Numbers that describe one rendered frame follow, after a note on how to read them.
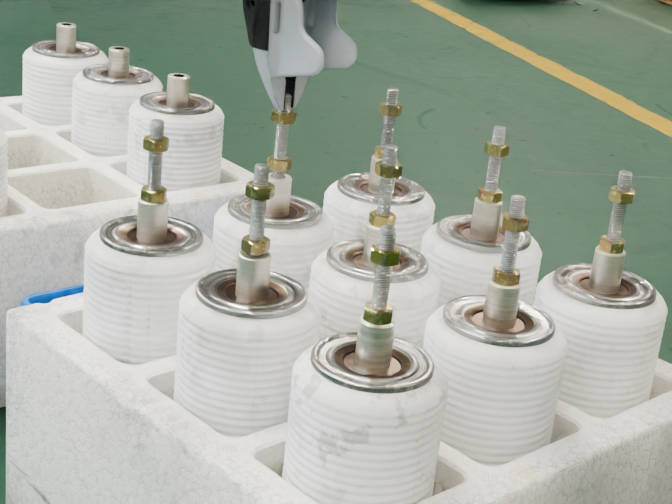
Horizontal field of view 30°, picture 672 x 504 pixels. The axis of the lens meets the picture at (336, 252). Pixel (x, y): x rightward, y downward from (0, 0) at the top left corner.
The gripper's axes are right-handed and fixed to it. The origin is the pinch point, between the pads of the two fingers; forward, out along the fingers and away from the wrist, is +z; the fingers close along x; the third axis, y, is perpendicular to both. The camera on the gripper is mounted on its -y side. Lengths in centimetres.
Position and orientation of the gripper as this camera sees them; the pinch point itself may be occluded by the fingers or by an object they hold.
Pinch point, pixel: (279, 89)
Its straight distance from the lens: 97.5
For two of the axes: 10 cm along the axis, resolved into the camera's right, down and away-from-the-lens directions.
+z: -1.0, 9.3, 3.7
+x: 5.9, -2.4, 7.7
